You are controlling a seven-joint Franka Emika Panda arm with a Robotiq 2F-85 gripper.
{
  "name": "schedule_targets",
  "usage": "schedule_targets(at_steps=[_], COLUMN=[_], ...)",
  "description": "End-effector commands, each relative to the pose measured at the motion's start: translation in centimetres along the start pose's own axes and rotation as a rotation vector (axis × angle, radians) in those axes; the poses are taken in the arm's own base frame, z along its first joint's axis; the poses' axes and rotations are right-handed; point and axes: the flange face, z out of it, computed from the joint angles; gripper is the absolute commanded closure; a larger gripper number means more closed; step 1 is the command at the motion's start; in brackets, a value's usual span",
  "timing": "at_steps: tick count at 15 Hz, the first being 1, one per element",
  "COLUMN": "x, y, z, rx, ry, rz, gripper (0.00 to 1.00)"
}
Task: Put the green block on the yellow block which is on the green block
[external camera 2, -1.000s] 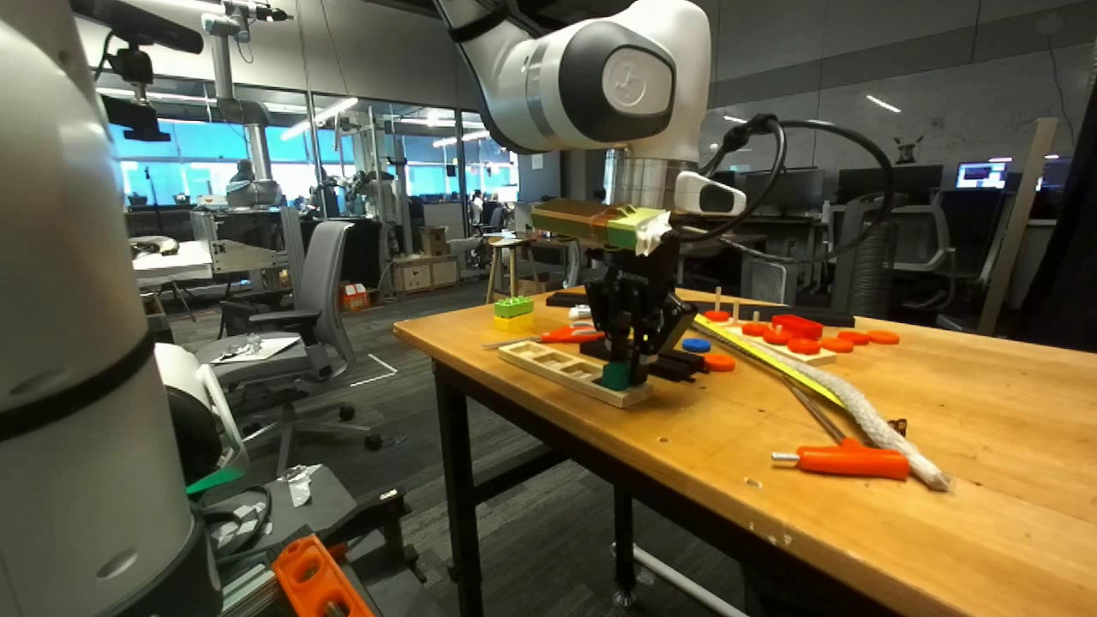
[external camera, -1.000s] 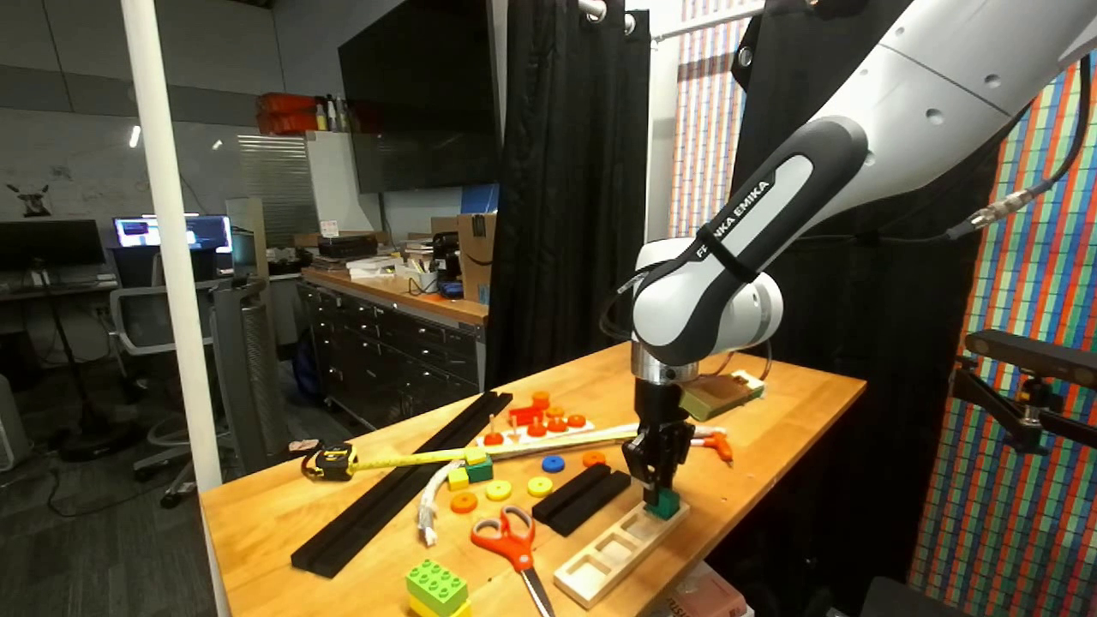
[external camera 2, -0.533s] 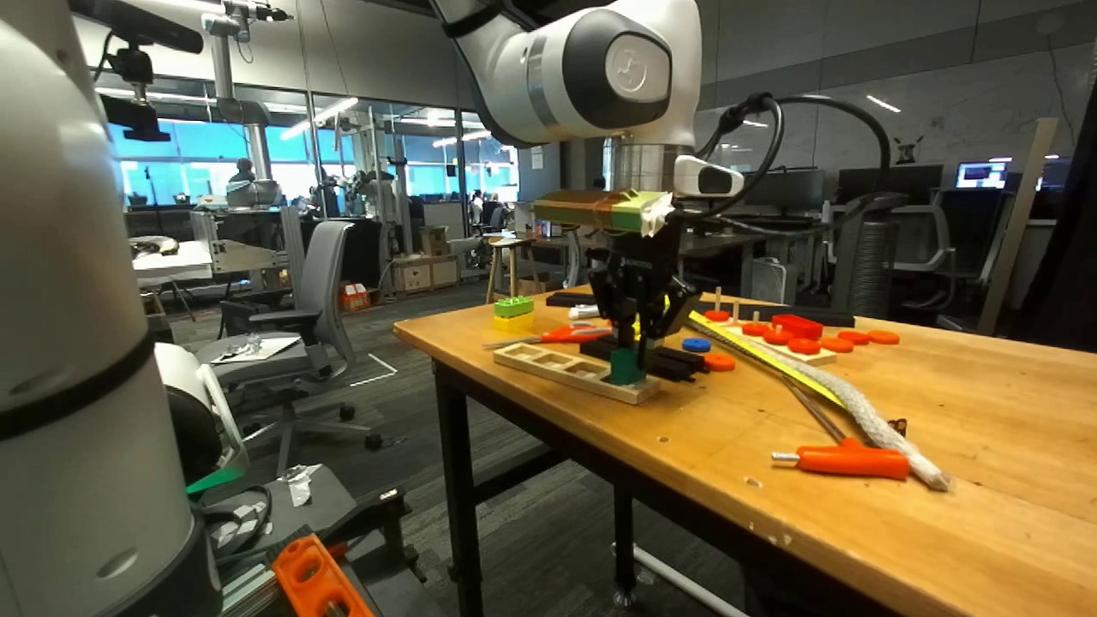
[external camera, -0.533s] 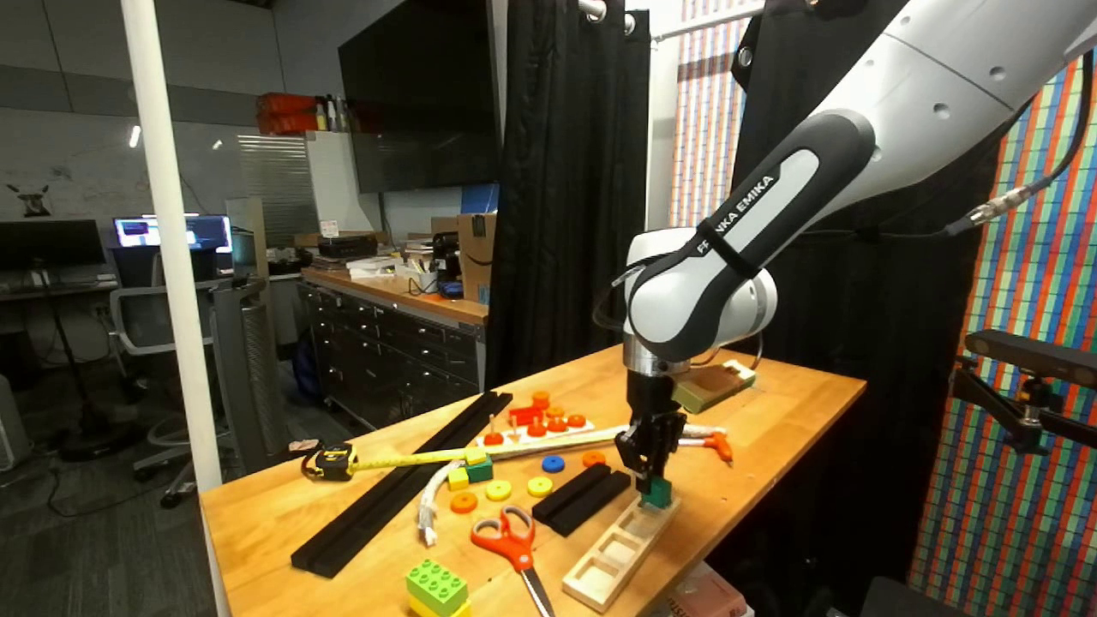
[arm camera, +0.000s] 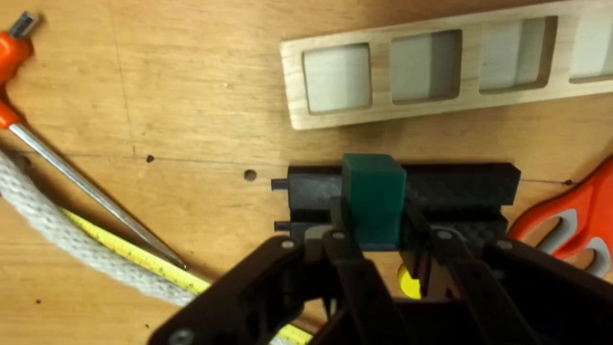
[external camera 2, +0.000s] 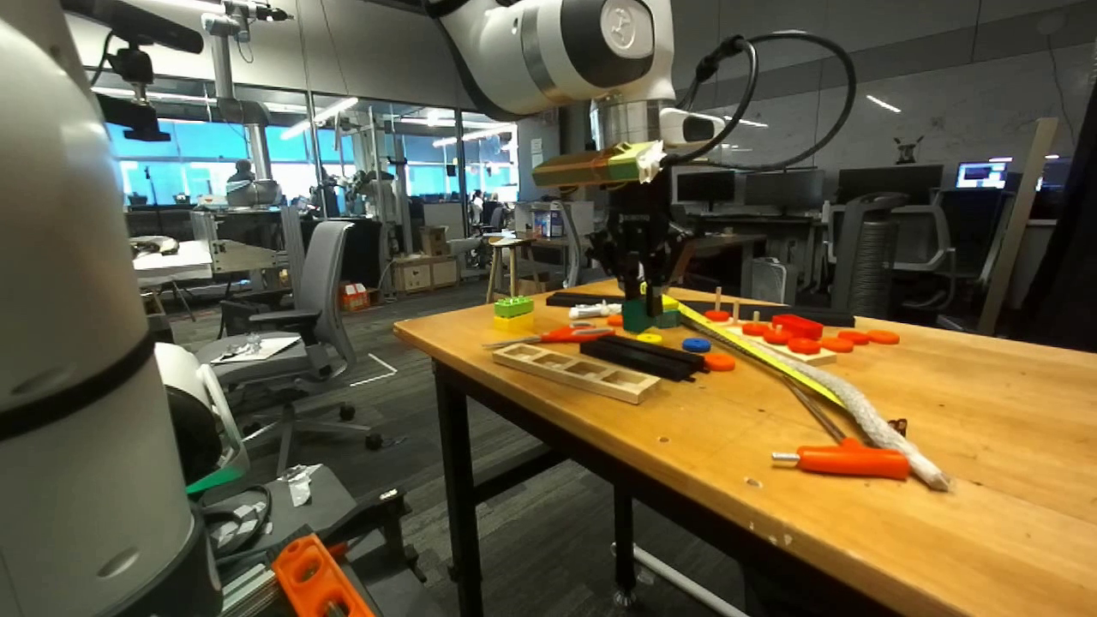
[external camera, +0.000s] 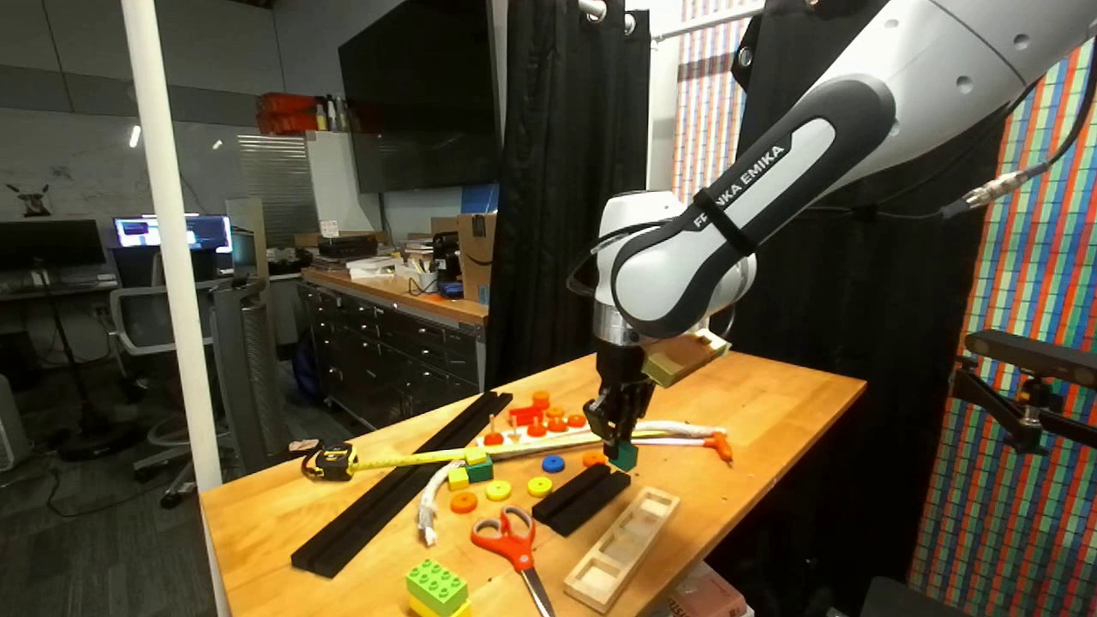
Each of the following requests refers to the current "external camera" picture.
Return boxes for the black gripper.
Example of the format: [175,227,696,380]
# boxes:
[584,341,662,461]

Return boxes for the white wooden compartment tray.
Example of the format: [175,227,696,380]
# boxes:
[559,485,686,617]

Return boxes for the orange toy pieces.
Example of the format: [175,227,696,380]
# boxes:
[485,409,593,452]

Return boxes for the cardboard box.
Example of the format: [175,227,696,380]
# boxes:
[429,213,501,308]

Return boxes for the dark drawer workbench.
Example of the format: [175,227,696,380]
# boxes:
[298,264,494,437]

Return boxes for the green lego brick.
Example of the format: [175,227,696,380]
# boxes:
[405,556,472,617]

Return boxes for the yellow lego brick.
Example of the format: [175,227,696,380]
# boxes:
[405,592,472,617]

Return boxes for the black curtain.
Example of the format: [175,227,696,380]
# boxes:
[732,0,1014,598]
[488,0,655,390]

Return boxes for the yellow tape measure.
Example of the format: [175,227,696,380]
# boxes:
[298,423,597,488]

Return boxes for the striped background panel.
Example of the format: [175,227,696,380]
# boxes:
[664,8,765,207]

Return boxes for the white cabinet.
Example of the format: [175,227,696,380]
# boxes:
[236,126,385,246]

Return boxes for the colourful woven panel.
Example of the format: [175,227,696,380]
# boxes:
[904,38,1097,617]

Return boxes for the red storage box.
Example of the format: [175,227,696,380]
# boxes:
[253,92,325,141]

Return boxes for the lit computer monitor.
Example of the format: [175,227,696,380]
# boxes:
[111,213,242,259]

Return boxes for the white vertical pole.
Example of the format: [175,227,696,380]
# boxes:
[118,0,234,617]

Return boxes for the grey office chair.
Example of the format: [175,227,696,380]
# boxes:
[108,282,222,510]

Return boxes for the dark computer monitor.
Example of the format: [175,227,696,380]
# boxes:
[0,216,111,278]

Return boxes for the short black rail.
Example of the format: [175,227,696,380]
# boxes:
[527,461,636,539]

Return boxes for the tan wrist camera box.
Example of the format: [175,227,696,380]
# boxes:
[644,326,736,390]

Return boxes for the orange handled scissors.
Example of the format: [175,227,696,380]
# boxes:
[468,503,559,617]

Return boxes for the white braided rope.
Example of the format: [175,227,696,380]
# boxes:
[413,419,735,548]

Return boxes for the long black rail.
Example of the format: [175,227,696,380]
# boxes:
[287,387,518,582]

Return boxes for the black wall screen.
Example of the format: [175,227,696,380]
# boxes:
[336,0,505,199]

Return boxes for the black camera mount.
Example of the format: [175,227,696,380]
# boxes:
[948,326,1097,461]

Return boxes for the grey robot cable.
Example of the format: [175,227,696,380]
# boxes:
[933,61,1097,222]

